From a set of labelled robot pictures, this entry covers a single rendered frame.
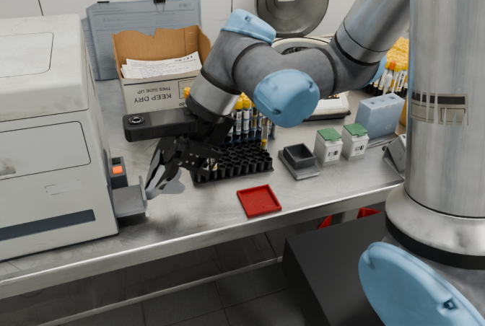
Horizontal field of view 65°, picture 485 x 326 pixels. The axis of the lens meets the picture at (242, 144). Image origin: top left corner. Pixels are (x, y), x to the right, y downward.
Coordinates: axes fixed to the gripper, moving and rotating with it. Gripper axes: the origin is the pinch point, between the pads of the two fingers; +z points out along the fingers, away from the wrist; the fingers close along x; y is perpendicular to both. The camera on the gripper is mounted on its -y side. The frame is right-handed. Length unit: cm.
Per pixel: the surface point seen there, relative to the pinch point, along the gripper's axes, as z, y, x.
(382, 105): -31, 44, 7
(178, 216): 1.6, 6.6, -2.9
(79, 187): -2.0, -12.2, -4.4
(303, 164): -14.2, 28.9, 1.2
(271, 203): -7.2, 21.6, -5.3
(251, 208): -5.3, 18.1, -5.3
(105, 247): 8.2, -4.8, -6.1
